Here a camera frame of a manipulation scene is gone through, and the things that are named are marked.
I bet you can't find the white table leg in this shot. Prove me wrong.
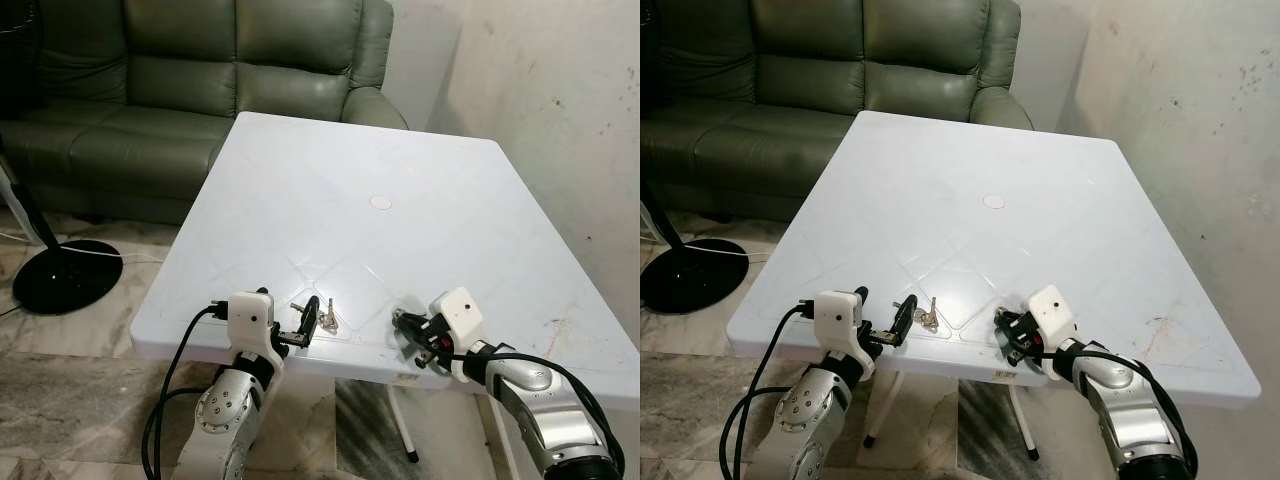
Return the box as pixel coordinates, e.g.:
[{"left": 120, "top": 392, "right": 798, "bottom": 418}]
[
  {"left": 864, "top": 371, "right": 907, "bottom": 447},
  {"left": 384, "top": 384, "right": 422, "bottom": 464},
  {"left": 478, "top": 394, "right": 523, "bottom": 480},
  {"left": 1003, "top": 379, "right": 1042, "bottom": 462}
]

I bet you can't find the black round fan base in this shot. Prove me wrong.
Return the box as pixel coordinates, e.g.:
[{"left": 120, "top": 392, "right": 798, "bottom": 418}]
[
  {"left": 12, "top": 239, "right": 125, "bottom": 317},
  {"left": 640, "top": 238, "right": 750, "bottom": 315}
]

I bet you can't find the green leather sofa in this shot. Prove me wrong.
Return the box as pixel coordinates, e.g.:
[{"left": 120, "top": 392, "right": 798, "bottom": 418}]
[
  {"left": 640, "top": 0, "right": 1035, "bottom": 224},
  {"left": 0, "top": 0, "right": 409, "bottom": 227}
]

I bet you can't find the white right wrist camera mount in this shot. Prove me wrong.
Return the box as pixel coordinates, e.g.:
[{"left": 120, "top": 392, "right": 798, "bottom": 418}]
[
  {"left": 429, "top": 286, "right": 487, "bottom": 385},
  {"left": 1027, "top": 284, "right": 1081, "bottom": 382}
]

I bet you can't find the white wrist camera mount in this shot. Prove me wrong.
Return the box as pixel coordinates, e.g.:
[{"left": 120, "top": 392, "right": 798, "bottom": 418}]
[
  {"left": 226, "top": 289, "right": 287, "bottom": 377},
  {"left": 814, "top": 287, "right": 874, "bottom": 373},
  {"left": 1027, "top": 284, "right": 1081, "bottom": 382},
  {"left": 429, "top": 286, "right": 487, "bottom": 385}
]

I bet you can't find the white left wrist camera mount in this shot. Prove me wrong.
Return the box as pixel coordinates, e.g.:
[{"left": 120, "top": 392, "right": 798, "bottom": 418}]
[
  {"left": 226, "top": 289, "right": 287, "bottom": 377},
  {"left": 814, "top": 287, "right": 874, "bottom": 373}
]

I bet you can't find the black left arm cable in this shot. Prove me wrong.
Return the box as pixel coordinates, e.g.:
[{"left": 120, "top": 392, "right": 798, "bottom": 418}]
[
  {"left": 720, "top": 298, "right": 823, "bottom": 480},
  {"left": 140, "top": 297, "right": 237, "bottom": 480}
]

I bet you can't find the thin white floor cable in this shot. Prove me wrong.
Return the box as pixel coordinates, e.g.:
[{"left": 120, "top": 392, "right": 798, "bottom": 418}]
[
  {"left": 0, "top": 228, "right": 167, "bottom": 269},
  {"left": 640, "top": 232, "right": 773, "bottom": 263}
]

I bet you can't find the white plastic frame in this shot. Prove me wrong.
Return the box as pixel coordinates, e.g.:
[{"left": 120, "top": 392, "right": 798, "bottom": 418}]
[{"left": 0, "top": 180, "right": 33, "bottom": 247}]

